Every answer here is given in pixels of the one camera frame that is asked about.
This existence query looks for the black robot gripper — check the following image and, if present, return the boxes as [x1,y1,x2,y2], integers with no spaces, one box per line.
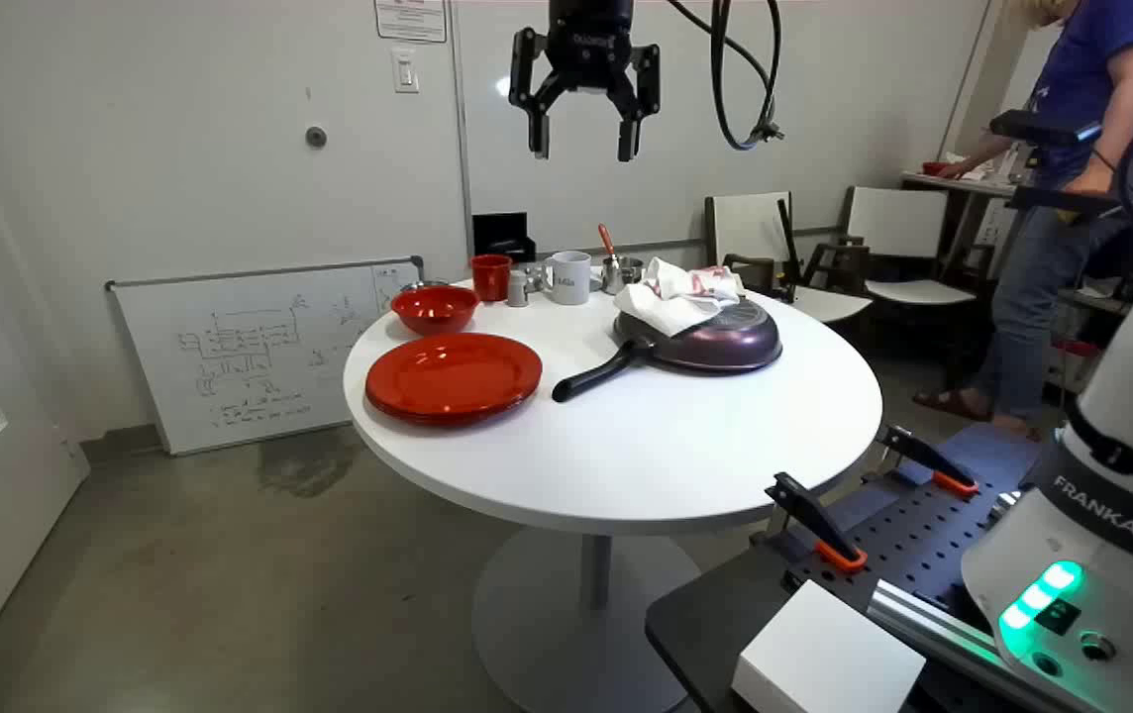
[507,0,660,164]

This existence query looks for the white cloth with red stripes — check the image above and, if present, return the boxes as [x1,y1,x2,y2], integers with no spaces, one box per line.
[613,258,743,337]

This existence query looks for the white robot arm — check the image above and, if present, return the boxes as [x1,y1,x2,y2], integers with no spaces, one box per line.
[768,137,1133,713]

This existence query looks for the purple frying pan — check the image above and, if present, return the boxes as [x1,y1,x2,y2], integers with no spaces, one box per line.
[552,300,783,399]

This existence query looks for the metal pot with red spatula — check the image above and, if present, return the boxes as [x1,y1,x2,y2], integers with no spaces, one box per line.
[598,230,642,294]

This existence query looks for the small metal cup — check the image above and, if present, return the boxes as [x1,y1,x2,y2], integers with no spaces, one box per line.
[507,271,535,309]

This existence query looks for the red cup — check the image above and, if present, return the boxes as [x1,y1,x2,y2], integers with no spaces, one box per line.
[471,254,510,300]

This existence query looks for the red bowl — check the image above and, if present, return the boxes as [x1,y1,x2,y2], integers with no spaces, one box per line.
[393,285,479,337]

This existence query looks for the red plate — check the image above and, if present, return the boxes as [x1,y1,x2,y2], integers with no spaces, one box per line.
[366,331,541,425]

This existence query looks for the white chair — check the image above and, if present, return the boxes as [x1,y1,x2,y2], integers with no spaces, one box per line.
[848,188,972,309]
[704,190,866,326]

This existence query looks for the round white table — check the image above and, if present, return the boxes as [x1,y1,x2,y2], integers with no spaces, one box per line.
[345,300,883,713]

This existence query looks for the black orange clamp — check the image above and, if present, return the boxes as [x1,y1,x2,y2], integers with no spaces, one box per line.
[764,471,866,573]
[883,425,978,499]

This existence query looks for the person in blue shirt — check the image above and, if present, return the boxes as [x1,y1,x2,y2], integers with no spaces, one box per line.
[912,0,1133,440]

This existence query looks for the black robot mounting bench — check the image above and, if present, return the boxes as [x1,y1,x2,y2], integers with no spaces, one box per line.
[647,428,1056,713]

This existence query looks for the white box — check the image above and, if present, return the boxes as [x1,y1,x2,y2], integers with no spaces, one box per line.
[728,584,927,713]

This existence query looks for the black box on wall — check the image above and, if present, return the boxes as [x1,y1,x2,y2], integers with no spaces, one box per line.
[471,213,535,260]

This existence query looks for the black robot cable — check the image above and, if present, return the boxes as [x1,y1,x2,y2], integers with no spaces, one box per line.
[664,0,787,155]

